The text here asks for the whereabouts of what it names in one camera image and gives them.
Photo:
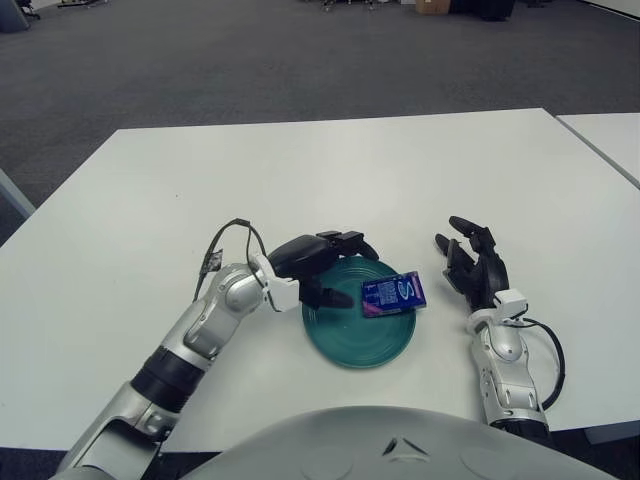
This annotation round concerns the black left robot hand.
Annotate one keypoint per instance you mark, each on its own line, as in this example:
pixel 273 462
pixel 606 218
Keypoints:
pixel 300 255

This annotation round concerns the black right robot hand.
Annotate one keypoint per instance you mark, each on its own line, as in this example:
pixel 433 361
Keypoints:
pixel 487 275

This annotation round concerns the purple blue gum pack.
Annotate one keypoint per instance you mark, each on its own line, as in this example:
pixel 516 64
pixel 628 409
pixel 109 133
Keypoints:
pixel 395 294

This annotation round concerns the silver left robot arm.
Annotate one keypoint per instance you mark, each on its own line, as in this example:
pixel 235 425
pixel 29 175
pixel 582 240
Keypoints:
pixel 200 325

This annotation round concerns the teal ceramic plate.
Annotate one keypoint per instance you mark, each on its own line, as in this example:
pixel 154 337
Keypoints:
pixel 360 345

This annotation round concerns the grey robot torso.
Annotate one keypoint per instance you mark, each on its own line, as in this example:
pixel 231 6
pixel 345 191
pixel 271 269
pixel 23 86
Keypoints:
pixel 375 450

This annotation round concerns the black chair bases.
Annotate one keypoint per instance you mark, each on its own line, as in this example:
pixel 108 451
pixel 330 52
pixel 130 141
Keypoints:
pixel 350 4

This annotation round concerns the black cabinet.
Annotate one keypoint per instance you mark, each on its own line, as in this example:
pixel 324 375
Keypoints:
pixel 482 9

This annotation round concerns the brown cardboard box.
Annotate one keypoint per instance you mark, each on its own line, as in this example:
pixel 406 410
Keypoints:
pixel 432 6

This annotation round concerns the grey side table edge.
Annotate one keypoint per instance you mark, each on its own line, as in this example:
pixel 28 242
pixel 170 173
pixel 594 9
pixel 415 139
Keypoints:
pixel 15 195

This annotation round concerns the black floor equipment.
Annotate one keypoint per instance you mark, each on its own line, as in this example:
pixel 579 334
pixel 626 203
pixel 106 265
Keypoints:
pixel 85 4

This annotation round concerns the grey table frame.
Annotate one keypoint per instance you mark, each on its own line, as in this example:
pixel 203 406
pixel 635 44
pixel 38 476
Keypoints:
pixel 615 436

